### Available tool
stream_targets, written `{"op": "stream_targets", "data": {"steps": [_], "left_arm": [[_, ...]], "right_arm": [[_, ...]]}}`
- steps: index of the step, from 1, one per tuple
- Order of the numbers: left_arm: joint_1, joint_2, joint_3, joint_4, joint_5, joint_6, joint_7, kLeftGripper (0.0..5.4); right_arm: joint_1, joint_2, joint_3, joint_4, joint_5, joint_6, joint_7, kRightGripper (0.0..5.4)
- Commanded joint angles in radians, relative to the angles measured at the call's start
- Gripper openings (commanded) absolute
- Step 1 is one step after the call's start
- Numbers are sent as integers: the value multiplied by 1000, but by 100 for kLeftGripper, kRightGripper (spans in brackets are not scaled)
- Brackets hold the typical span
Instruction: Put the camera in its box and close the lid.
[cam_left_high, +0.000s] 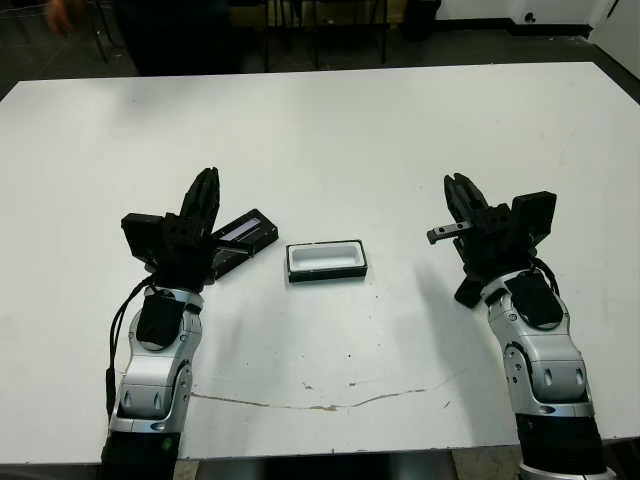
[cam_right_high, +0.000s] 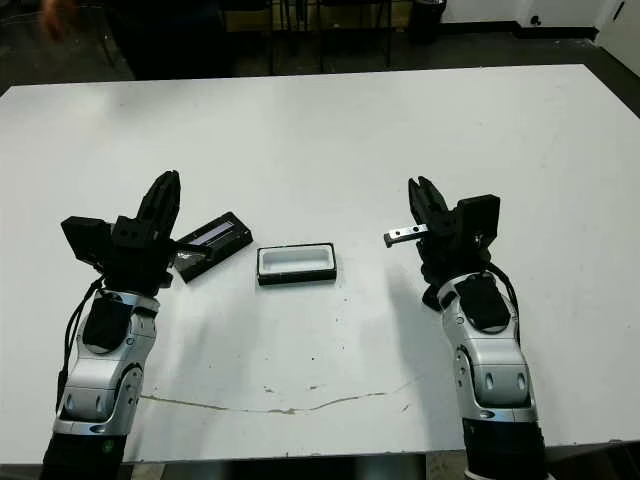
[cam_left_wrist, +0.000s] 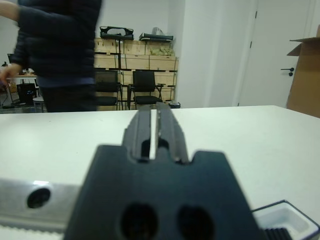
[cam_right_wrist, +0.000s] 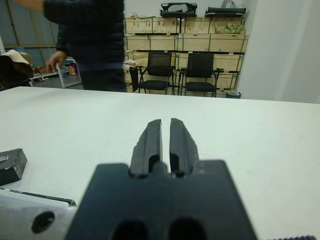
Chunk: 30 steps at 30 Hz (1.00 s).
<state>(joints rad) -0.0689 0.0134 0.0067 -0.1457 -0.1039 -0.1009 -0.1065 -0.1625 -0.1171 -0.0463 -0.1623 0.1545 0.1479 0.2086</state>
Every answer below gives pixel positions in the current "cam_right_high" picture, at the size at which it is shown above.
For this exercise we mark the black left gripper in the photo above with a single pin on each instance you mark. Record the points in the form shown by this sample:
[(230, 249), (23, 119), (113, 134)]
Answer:
[(137, 260)]

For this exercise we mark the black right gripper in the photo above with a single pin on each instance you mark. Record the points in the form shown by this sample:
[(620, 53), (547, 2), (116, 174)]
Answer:
[(450, 255)]

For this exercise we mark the black box lid with window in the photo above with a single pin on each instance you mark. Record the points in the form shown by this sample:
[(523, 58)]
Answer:
[(220, 235)]

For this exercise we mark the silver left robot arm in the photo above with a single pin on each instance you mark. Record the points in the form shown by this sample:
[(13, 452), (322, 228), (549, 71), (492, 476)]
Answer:
[(100, 370)]

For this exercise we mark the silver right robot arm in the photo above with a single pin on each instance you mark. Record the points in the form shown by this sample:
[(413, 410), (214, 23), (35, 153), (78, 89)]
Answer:
[(495, 370)]

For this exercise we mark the black box base white insert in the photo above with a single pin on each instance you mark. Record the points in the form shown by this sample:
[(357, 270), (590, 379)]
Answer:
[(295, 262)]

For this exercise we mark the person's bare hand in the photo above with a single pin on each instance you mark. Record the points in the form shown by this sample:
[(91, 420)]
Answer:
[(55, 17)]

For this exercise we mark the person in dark clothes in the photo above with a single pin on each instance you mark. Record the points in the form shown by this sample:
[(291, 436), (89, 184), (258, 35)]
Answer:
[(170, 35)]

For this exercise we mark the black waste bin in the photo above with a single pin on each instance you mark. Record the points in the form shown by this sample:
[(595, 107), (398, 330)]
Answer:
[(425, 20)]

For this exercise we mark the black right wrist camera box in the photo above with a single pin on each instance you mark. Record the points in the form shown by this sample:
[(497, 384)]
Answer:
[(480, 215)]

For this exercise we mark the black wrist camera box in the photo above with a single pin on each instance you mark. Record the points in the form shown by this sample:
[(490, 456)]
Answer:
[(87, 240), (480, 215)]

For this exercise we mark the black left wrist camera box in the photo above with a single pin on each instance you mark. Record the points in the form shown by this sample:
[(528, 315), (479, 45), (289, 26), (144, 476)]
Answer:
[(87, 240)]

